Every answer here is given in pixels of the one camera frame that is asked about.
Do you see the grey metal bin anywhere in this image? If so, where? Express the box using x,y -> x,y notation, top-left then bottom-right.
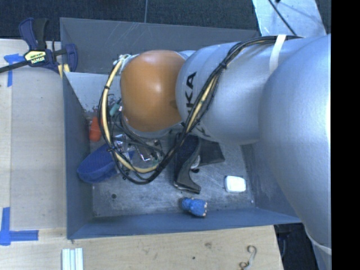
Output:
59,17 -> 303,240

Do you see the blue mesh cloth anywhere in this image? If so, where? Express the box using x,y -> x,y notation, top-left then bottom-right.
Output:
76,143 -> 136,184

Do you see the orange toy carrot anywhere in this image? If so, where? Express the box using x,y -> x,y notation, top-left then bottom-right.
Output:
89,116 -> 103,142

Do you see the dark green flat block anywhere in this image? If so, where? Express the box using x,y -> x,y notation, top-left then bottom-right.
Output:
196,138 -> 226,167

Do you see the blue toy figure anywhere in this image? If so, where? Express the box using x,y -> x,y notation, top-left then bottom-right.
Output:
179,196 -> 209,218

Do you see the white rounded box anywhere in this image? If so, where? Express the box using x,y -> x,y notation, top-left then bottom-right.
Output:
224,175 -> 248,194

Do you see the pale wood flat board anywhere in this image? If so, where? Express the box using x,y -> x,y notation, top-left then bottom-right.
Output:
10,66 -> 68,231

